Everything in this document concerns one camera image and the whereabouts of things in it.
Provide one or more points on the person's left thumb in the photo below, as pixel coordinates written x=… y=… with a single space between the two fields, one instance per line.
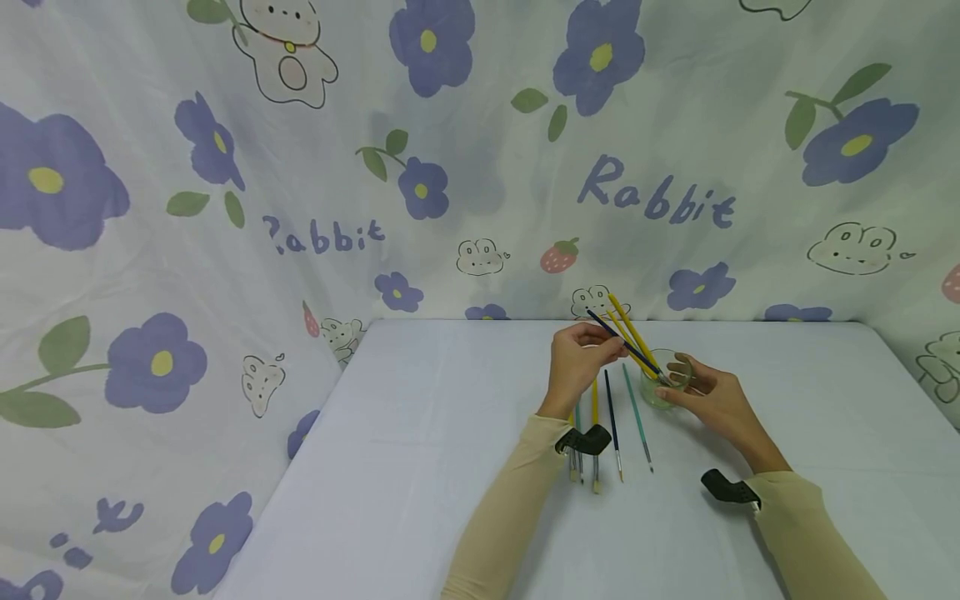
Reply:
x=609 y=345

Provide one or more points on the person's left hand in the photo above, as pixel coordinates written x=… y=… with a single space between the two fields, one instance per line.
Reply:
x=576 y=367

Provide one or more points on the person's right hand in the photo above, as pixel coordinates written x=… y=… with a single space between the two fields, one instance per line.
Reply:
x=720 y=404

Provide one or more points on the clear glass cup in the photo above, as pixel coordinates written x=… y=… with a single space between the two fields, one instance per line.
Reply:
x=660 y=392

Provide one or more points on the person's right thumb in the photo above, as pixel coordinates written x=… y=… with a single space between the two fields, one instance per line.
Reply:
x=677 y=394

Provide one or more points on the dark blue paint brush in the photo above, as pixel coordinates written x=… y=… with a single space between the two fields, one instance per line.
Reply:
x=628 y=347
x=612 y=421

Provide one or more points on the green paint brush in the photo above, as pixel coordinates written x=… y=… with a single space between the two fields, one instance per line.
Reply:
x=636 y=412
x=578 y=415

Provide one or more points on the black wrist band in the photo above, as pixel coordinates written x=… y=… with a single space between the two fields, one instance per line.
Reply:
x=729 y=488
x=587 y=439

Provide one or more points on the person's right index finger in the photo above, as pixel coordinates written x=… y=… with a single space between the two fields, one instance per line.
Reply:
x=690 y=367

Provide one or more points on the person's left fingers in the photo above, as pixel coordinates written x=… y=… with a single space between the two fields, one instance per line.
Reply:
x=589 y=328

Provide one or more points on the yellow paint brush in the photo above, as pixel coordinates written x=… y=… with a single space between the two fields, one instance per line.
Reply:
x=631 y=328
x=595 y=400
x=627 y=342
x=572 y=467

